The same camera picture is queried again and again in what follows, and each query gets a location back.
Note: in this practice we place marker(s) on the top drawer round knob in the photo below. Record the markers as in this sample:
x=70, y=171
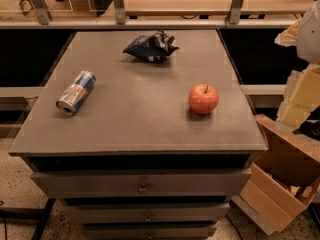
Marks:
x=142, y=189

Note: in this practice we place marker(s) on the blue silver energy drink can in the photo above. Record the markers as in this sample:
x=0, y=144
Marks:
x=74, y=95

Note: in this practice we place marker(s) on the middle drawer round knob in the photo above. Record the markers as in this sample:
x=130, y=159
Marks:
x=147, y=218

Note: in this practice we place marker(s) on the crumpled blue chip bag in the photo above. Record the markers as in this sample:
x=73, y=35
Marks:
x=155, y=48

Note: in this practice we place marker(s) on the grey metal shelf rail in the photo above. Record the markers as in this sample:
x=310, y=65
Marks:
x=82, y=14

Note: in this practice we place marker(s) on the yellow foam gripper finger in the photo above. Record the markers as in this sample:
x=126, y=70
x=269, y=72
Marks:
x=289, y=36
x=301, y=96

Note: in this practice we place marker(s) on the red apple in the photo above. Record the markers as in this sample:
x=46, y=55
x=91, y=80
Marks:
x=203, y=99

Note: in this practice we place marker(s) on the grey drawer cabinet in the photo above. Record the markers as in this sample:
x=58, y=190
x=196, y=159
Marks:
x=136, y=127

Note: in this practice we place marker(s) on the open cardboard box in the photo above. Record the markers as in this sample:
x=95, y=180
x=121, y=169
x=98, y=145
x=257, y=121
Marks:
x=284, y=179

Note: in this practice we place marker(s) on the drawer round knob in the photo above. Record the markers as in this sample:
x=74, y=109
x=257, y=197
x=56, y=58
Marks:
x=147, y=218
x=142, y=189

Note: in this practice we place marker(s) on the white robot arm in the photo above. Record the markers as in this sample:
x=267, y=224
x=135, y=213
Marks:
x=308, y=41

